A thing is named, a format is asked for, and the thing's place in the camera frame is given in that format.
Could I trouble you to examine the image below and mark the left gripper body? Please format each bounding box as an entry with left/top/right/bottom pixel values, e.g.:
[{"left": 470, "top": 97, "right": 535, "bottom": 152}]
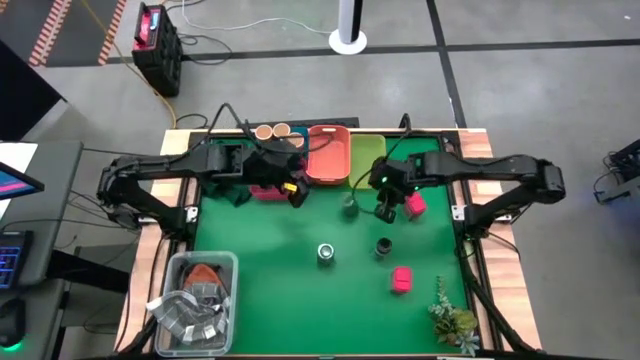
[{"left": 244, "top": 142, "right": 307, "bottom": 187}]

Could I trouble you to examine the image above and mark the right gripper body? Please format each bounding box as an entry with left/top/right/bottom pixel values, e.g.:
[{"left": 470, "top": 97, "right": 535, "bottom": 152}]
[{"left": 369, "top": 157, "right": 414, "bottom": 205}]

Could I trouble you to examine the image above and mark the red-lidded jar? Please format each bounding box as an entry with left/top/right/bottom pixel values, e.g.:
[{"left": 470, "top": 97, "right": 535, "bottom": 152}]
[{"left": 403, "top": 192, "right": 429, "bottom": 220}]

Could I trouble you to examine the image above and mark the green glass oregano jar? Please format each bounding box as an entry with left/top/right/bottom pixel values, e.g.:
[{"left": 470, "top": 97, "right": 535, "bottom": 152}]
[
  {"left": 341, "top": 193, "right": 360, "bottom": 219},
  {"left": 315, "top": 242, "right": 336, "bottom": 268}
]

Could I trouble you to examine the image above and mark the pink cube block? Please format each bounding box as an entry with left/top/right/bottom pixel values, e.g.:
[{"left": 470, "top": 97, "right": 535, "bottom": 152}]
[{"left": 390, "top": 266, "right": 414, "bottom": 295}]

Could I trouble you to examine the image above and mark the yellow-green plastic bin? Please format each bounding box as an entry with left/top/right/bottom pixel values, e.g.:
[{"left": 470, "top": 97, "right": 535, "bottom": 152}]
[{"left": 348, "top": 133, "right": 387, "bottom": 190}]

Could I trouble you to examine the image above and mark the dark green cloth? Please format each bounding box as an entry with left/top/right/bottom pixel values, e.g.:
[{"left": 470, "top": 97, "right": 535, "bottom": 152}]
[{"left": 199, "top": 139, "right": 253, "bottom": 208}]

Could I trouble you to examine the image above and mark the teal plastic bin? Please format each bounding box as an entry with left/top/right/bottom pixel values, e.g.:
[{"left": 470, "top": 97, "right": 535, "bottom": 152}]
[{"left": 254, "top": 126, "right": 310, "bottom": 151}]

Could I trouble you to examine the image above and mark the orange plastic bin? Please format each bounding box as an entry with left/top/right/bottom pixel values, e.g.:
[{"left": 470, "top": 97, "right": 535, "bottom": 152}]
[{"left": 305, "top": 124, "right": 352, "bottom": 186}]

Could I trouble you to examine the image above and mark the black flat bar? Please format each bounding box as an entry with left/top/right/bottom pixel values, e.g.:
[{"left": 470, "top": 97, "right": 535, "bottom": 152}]
[{"left": 237, "top": 117, "right": 360, "bottom": 130}]

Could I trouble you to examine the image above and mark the orange fabric item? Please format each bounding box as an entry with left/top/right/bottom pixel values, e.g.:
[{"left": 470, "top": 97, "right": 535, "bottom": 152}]
[{"left": 183, "top": 263, "right": 224, "bottom": 296}]

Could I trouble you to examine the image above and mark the green table mat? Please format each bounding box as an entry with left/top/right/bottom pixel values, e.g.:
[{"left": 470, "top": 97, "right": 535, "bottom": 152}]
[{"left": 192, "top": 135, "right": 469, "bottom": 356}]

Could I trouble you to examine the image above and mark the white floor stand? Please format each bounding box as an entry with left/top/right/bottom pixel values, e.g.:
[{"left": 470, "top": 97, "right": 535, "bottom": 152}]
[{"left": 328, "top": 0, "right": 369, "bottom": 56}]

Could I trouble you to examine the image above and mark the artificial succulent plant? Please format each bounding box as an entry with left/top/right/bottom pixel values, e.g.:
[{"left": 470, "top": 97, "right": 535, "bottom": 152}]
[{"left": 428, "top": 276, "right": 482, "bottom": 357}]

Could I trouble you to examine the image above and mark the clear plastic storage bin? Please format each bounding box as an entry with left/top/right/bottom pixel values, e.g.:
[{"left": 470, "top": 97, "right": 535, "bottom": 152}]
[{"left": 153, "top": 250, "right": 240, "bottom": 358}]

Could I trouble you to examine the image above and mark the black toolbox with red top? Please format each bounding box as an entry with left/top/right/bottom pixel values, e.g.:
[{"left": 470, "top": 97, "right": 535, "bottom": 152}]
[{"left": 131, "top": 2, "right": 184, "bottom": 99}]

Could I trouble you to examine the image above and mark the grey patterned fabric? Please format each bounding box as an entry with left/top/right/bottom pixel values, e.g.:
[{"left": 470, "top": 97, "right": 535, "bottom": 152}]
[{"left": 145, "top": 287, "right": 232, "bottom": 346}]

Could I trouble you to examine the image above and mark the grey desk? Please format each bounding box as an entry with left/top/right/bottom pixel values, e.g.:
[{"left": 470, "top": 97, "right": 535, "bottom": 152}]
[{"left": 0, "top": 99, "right": 85, "bottom": 360}]

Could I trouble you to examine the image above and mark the white sheet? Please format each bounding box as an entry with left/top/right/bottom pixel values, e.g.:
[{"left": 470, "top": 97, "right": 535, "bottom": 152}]
[{"left": 0, "top": 142, "right": 40, "bottom": 221}]

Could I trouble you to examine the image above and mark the computer monitor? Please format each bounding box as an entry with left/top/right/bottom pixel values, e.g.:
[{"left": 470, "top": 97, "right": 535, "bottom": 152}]
[{"left": 0, "top": 162, "right": 46, "bottom": 201}]

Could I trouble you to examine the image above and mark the black panel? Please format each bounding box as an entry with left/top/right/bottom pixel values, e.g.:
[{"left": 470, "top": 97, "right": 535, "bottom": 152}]
[{"left": 0, "top": 39, "right": 69, "bottom": 142}]

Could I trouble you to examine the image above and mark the backlit keyboard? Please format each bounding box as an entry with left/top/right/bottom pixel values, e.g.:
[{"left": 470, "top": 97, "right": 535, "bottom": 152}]
[{"left": 0, "top": 229, "right": 35, "bottom": 291}]

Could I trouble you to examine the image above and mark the black left camera cable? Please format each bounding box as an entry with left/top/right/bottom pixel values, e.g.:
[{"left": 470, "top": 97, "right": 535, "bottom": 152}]
[{"left": 207, "top": 102, "right": 266, "bottom": 149}]

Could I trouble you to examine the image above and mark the yellow floor cable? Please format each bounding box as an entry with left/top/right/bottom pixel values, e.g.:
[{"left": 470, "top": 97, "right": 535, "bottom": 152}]
[{"left": 79, "top": 0, "right": 179, "bottom": 130}]

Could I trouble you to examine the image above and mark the white floor cable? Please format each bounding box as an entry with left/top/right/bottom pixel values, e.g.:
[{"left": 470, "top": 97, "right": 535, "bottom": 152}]
[{"left": 164, "top": 0, "right": 334, "bottom": 36}]

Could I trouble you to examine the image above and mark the black equipment with cables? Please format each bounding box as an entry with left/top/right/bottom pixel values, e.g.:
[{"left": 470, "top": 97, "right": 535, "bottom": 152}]
[{"left": 593, "top": 138, "right": 640, "bottom": 205}]

